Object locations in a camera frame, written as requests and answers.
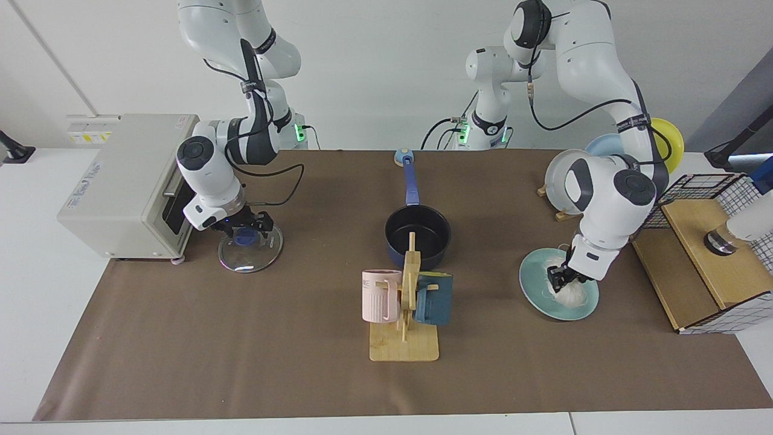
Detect white vermicelli bundle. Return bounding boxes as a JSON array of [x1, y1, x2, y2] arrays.
[[547, 254, 589, 306]]

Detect glass lid with blue knob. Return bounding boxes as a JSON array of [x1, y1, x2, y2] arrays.
[[217, 224, 283, 274]]

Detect green plate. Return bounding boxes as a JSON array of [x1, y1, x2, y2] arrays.
[[519, 246, 600, 321]]

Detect wooden plate rack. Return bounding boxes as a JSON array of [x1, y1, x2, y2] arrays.
[[536, 184, 583, 222]]

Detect white plate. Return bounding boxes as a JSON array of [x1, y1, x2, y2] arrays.
[[544, 149, 589, 215]]

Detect light blue plate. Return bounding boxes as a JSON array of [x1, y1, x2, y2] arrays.
[[585, 133, 629, 161]]

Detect yellow plate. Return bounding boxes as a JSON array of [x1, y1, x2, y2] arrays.
[[649, 118, 685, 176]]

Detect brown table cloth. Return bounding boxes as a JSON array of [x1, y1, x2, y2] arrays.
[[33, 149, 773, 422]]

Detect dark teal cup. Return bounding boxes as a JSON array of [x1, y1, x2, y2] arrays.
[[414, 273, 454, 327]]

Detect pale toaster oven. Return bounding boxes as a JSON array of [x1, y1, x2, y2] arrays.
[[57, 114, 201, 262]]

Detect pink cup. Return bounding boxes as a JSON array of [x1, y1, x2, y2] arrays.
[[361, 269, 402, 323]]

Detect wooden cup stand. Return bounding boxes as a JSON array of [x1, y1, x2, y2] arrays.
[[369, 233, 440, 362]]

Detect white cylindrical device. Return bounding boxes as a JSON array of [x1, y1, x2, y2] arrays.
[[704, 205, 773, 256]]

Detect black stand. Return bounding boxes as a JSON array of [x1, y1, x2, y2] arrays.
[[704, 103, 773, 171]]

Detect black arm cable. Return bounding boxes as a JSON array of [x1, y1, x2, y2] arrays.
[[202, 39, 306, 207], [527, 57, 668, 182]]

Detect black pot with blue handle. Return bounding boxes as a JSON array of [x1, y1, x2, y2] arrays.
[[385, 158, 452, 271]]

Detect wall socket panel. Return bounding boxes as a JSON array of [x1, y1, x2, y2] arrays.
[[65, 115, 115, 146]]

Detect black cables at arm base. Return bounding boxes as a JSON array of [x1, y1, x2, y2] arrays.
[[421, 91, 479, 150]]

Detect black mount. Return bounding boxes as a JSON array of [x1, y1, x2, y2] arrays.
[[0, 129, 36, 164]]

